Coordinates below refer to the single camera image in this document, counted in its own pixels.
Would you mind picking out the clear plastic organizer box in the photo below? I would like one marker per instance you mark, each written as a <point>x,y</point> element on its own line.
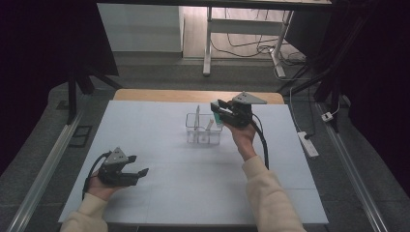
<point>206,132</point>

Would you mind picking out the white power strip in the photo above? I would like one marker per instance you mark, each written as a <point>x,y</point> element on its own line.
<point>307,144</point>

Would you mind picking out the person's left hand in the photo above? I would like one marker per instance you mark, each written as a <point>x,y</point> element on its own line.
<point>99,190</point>

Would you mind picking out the aluminium floor rail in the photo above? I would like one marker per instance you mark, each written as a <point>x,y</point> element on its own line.
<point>354,174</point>
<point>42,174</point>

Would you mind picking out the black tripod stand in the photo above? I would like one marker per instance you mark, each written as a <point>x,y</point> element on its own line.
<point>72,96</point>

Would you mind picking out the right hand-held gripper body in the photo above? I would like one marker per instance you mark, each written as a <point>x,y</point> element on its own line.
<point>241,114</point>

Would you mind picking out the white pen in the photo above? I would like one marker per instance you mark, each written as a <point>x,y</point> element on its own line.
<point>210,124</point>

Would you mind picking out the white cabinet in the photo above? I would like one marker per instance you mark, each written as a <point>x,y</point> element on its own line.
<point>138,29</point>

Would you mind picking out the white desk frame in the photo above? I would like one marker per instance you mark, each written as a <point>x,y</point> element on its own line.
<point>245,26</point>

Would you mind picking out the silver pen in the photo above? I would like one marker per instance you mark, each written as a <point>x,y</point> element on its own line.
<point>197,117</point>

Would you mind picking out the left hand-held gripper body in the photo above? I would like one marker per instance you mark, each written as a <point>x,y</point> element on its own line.
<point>116,175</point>

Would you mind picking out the person's right hand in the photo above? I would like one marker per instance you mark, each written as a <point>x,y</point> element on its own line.
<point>243,138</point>

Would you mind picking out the black metal stand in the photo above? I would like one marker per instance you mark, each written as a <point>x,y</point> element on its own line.
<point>333,83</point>

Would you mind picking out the small white adapter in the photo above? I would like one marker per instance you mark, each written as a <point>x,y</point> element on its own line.
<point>327,116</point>

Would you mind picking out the white table cover board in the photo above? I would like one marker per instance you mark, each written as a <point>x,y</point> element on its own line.
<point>180,199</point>

